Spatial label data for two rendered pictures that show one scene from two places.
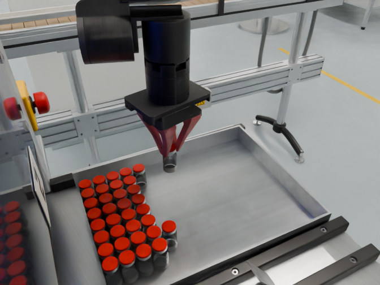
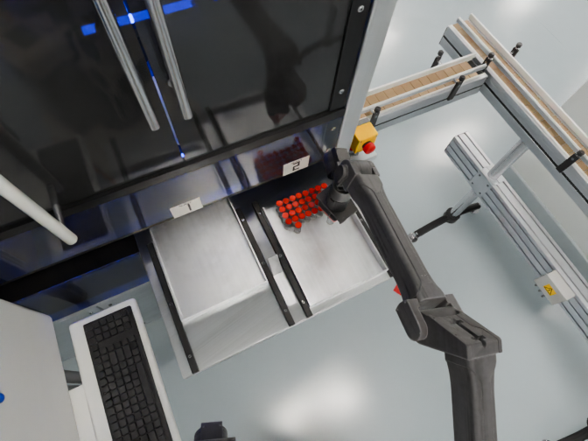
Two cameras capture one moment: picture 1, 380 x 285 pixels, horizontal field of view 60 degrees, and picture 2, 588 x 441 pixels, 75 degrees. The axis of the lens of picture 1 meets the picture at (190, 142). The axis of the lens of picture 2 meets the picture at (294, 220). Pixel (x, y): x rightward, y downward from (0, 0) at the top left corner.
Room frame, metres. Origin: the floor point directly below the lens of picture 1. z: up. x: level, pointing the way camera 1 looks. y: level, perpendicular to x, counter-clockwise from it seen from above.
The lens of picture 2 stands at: (0.22, -0.44, 1.99)
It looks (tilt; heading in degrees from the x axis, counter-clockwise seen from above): 65 degrees down; 83
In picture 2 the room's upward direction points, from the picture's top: 8 degrees clockwise
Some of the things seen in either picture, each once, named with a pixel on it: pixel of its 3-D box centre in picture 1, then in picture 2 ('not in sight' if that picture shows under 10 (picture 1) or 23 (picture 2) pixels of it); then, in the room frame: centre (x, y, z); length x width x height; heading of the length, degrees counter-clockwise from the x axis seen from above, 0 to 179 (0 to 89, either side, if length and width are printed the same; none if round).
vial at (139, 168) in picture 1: (139, 177); not in sight; (0.41, 0.09, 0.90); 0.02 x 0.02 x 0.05
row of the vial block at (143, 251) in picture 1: (128, 218); (307, 209); (0.32, 0.09, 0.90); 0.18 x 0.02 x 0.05; 25
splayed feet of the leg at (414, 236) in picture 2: not in sight; (448, 219); (1.20, 0.46, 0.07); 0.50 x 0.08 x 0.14; 26
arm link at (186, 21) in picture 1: (161, 35); (341, 185); (0.38, 0.03, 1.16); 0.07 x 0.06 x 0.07; 101
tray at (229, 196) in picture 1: (193, 198); (323, 239); (0.37, -0.01, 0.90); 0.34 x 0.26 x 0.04; 115
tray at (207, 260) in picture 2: not in sight; (205, 250); (0.01, -0.05, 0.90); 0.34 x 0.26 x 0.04; 116
